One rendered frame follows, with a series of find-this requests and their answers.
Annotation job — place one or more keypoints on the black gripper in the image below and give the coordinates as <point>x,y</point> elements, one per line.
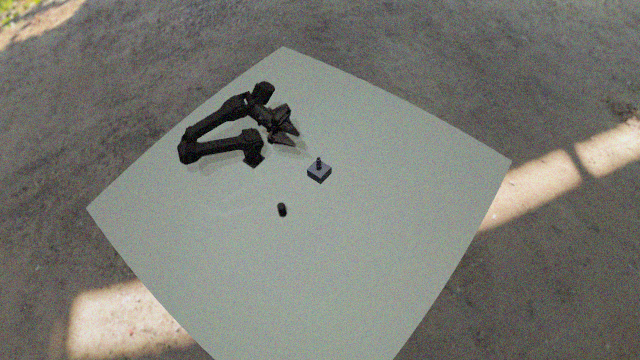
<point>278,123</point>

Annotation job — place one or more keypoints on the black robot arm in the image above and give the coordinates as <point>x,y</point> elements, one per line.
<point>249,141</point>

